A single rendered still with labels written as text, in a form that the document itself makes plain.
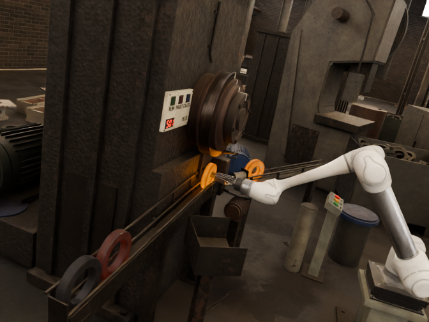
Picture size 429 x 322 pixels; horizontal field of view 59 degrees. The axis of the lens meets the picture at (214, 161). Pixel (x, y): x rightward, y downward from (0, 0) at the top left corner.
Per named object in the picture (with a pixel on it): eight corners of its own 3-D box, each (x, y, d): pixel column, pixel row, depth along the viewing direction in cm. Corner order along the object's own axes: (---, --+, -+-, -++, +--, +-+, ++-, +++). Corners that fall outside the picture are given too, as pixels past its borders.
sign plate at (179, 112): (158, 131, 171) (165, 91, 165) (183, 123, 194) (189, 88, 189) (163, 132, 170) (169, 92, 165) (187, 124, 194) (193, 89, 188)
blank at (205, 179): (203, 167, 210) (209, 169, 209) (214, 158, 224) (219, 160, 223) (198, 191, 216) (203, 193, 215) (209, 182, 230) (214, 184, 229)
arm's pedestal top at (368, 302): (411, 290, 229) (413, 284, 228) (425, 325, 199) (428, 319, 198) (357, 273, 235) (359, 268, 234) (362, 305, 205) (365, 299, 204)
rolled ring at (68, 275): (103, 248, 128) (95, 244, 129) (63, 279, 111) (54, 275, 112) (100, 291, 135) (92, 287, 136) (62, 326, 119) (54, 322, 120)
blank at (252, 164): (247, 184, 262) (250, 186, 260) (240, 167, 253) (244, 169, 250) (263, 171, 267) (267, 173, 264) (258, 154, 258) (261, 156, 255)
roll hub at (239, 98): (219, 146, 198) (230, 93, 189) (235, 137, 223) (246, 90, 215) (228, 149, 196) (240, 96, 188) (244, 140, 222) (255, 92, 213)
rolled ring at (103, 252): (133, 223, 144) (126, 220, 145) (103, 248, 128) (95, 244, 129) (129, 262, 151) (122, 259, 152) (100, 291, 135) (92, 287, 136)
